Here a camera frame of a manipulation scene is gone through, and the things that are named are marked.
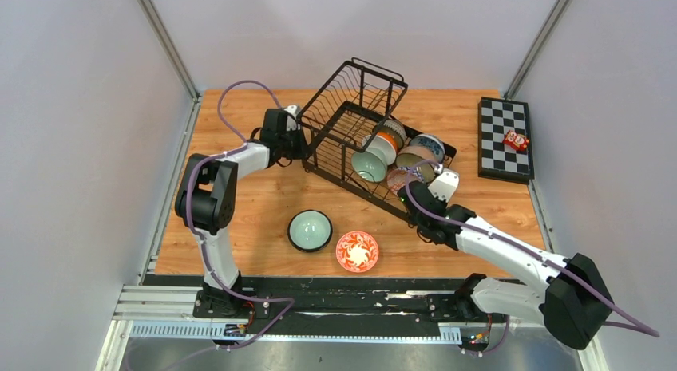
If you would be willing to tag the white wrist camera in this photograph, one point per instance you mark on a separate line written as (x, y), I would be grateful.
(444, 186)
(292, 117)

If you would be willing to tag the black cream patterned bowl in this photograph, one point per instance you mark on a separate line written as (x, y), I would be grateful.
(395, 129)

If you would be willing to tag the black wire dish rack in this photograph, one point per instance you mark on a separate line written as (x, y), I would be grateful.
(342, 118)

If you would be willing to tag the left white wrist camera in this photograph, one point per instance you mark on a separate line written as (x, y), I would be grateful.
(292, 117)

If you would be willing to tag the blue floral bowl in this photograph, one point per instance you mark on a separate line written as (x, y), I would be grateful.
(430, 142)

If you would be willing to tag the black celadon bowl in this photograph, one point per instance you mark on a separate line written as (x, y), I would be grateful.
(309, 231)

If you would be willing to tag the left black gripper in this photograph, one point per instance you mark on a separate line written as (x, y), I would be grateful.
(299, 151)

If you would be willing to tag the pale green bowl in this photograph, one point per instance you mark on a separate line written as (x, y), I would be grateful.
(370, 165)

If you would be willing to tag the black white checkerboard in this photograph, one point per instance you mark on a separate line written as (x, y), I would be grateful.
(495, 160)

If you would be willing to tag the small red toy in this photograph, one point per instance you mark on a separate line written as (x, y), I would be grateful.
(517, 141)

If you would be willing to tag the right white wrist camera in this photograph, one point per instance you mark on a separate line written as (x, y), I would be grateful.
(444, 186)

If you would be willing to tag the brown cream glazed bowl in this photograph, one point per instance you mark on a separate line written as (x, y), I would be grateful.
(411, 155)

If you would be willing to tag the red floral small bowl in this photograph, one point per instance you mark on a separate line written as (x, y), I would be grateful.
(357, 251)

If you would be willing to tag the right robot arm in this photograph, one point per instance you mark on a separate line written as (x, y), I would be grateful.
(523, 268)

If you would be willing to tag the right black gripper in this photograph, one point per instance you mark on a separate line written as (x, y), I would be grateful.
(412, 218)

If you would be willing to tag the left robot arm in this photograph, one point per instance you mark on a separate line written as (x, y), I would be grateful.
(206, 198)

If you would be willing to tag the red patterned bowl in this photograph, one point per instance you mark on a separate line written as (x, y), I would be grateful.
(397, 178)

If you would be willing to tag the white orange bowl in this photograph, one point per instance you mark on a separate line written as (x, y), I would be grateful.
(384, 144)

